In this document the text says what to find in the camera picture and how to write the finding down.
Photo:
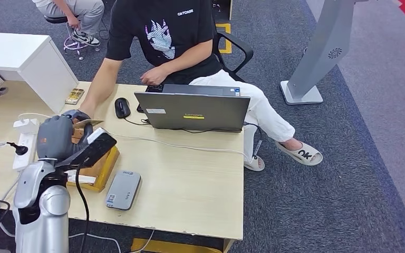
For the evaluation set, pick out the person's left hand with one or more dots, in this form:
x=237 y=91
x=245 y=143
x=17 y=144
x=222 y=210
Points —
x=155 y=76

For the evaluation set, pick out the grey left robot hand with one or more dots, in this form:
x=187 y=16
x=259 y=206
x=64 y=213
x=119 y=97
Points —
x=54 y=139

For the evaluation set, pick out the person's right hand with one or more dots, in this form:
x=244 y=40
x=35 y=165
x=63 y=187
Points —
x=88 y=106

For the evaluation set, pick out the person's hand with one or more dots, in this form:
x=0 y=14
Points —
x=74 y=22

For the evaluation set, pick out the person's forearm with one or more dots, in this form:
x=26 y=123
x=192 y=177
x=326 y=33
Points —
x=62 y=8

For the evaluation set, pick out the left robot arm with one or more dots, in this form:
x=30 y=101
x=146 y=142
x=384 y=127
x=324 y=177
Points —
x=41 y=209

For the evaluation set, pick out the person's right forearm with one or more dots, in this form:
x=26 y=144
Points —
x=101 y=87

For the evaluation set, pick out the person's left forearm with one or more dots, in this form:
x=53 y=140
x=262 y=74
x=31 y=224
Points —
x=188 y=57

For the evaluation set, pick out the person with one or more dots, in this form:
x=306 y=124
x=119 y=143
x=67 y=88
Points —
x=174 y=38
x=87 y=12

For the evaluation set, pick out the yellow printed card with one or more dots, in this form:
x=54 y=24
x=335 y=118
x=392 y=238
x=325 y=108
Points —
x=74 y=96

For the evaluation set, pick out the grey card reader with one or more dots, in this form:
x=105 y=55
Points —
x=124 y=190

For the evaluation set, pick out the black and white sneaker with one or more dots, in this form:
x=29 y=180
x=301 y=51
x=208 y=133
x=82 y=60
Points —
x=87 y=39

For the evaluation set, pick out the white charger adapter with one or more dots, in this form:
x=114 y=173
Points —
x=26 y=125

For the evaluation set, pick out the white power strip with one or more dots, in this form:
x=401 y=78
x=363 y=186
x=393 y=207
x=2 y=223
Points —
x=24 y=157

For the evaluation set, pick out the black computer mouse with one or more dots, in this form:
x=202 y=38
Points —
x=122 y=107

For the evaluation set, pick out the grey laptop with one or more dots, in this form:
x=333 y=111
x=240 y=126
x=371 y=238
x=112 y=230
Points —
x=195 y=111

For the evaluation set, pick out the open cardboard box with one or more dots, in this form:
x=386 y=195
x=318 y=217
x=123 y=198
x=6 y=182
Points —
x=106 y=167

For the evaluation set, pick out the white desk shelf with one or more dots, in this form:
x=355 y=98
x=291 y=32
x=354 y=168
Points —
x=14 y=49

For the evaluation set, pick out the black office chair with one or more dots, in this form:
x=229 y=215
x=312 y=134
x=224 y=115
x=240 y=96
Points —
x=241 y=45

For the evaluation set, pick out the black cabinet with pale edge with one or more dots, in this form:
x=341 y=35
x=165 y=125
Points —
x=221 y=8

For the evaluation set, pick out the beige slipper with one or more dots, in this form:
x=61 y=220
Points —
x=307 y=155
x=255 y=164

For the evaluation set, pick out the grey kiosk stand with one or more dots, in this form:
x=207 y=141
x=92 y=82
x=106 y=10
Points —
x=324 y=42

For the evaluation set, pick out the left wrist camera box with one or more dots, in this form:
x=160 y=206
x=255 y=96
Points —
x=97 y=148

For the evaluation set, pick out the yellow wooden table frame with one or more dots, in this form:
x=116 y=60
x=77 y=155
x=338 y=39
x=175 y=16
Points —
x=174 y=247

